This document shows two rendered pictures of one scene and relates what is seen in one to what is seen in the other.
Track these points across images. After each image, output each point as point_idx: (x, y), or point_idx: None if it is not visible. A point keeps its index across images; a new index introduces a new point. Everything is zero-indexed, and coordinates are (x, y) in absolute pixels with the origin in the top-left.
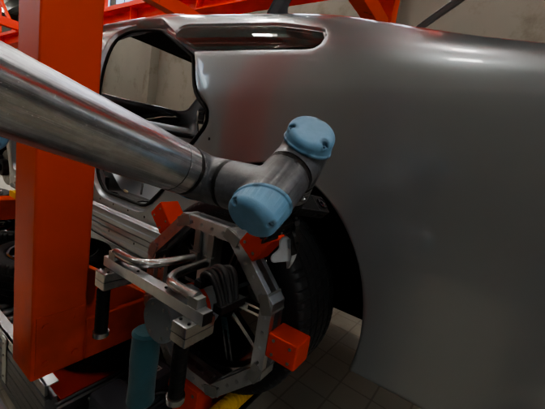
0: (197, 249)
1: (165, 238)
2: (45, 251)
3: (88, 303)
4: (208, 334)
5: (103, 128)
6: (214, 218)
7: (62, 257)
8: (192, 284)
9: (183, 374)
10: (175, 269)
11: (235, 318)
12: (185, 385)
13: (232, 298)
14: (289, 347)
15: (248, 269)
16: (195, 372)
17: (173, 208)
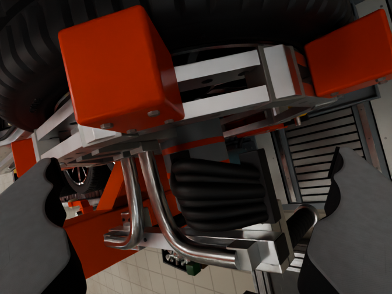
0: (116, 154)
1: (86, 164)
2: (97, 262)
3: (146, 195)
4: (283, 212)
5: None
6: (51, 130)
7: (102, 243)
8: (168, 154)
9: (304, 229)
10: (161, 228)
11: (222, 83)
12: (254, 133)
13: (257, 191)
14: (377, 79)
15: (196, 119)
16: (251, 128)
17: (29, 154)
